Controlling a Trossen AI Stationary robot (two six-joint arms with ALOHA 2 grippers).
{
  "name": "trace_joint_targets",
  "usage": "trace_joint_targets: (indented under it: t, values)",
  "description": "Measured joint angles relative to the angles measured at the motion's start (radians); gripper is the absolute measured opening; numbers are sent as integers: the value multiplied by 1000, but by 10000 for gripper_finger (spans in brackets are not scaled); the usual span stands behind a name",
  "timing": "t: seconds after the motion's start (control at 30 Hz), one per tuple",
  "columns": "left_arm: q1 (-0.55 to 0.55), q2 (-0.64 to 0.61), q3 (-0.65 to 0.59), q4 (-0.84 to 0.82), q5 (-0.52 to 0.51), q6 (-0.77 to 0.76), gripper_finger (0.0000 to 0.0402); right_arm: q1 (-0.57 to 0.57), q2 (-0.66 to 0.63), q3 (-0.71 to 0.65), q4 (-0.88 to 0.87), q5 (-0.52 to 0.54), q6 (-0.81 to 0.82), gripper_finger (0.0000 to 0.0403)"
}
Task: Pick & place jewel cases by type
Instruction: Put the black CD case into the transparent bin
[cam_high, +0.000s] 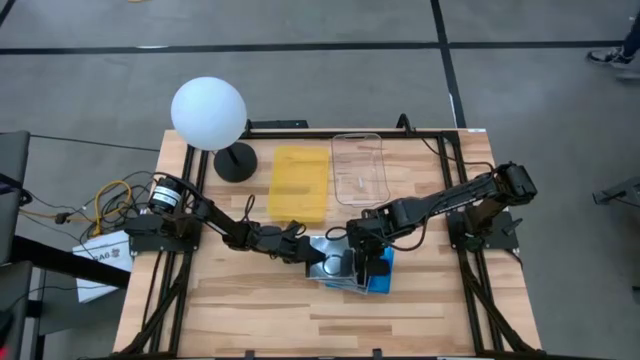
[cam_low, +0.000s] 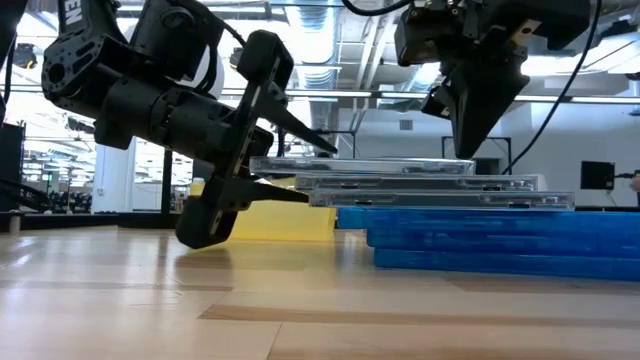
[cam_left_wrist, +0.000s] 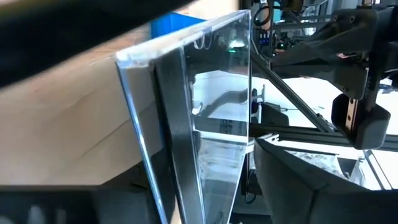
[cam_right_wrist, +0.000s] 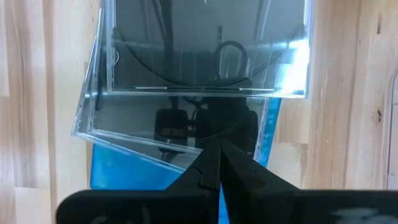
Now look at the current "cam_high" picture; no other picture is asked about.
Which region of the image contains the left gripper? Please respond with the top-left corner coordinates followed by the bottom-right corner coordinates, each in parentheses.
top-left (249, 225), bottom-right (327, 265)

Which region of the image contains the person's shoe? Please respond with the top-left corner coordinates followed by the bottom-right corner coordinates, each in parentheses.
top-left (587, 46), bottom-right (636, 70)

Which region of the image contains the white globe lamp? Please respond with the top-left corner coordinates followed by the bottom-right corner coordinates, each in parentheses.
top-left (170, 76), bottom-right (259, 184)

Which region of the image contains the dark grey chair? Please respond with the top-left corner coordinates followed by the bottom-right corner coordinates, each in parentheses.
top-left (0, 130), bottom-right (31, 266)

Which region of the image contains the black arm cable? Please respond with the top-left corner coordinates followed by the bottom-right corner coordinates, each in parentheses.
top-left (421, 137), bottom-right (496, 174)
top-left (241, 193), bottom-right (257, 225)

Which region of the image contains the white cardboard box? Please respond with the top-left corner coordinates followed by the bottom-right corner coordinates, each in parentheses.
top-left (72, 229), bottom-right (135, 304)

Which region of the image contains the black beam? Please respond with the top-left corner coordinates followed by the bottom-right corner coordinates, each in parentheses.
top-left (9, 234), bottom-right (132, 290)

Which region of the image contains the clear plastic bin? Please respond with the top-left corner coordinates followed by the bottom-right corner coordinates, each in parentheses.
top-left (330, 132), bottom-right (392, 209)

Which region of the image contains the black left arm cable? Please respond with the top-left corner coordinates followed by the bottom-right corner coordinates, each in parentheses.
top-left (241, 193), bottom-right (257, 225)

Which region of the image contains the person's leg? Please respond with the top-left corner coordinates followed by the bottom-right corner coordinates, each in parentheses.
top-left (621, 12), bottom-right (640, 59)

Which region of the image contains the black rectangular device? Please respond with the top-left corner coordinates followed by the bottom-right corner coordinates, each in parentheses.
top-left (247, 119), bottom-right (310, 130)

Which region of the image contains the yellow plastic bin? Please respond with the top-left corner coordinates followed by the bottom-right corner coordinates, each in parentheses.
top-left (267, 144), bottom-right (331, 224)

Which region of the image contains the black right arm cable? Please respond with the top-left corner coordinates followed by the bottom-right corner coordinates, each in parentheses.
top-left (421, 137), bottom-right (496, 174)

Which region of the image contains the black floor cable bundle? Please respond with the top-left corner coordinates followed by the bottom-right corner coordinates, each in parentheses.
top-left (19, 169), bottom-right (166, 241)

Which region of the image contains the yellow cable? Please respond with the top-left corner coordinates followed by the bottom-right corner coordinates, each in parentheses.
top-left (93, 179), bottom-right (133, 237)

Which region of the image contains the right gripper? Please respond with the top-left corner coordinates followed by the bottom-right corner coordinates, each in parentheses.
top-left (337, 209), bottom-right (401, 277)

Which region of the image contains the black stand foot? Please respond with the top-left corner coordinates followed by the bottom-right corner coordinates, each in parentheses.
top-left (592, 175), bottom-right (640, 206)

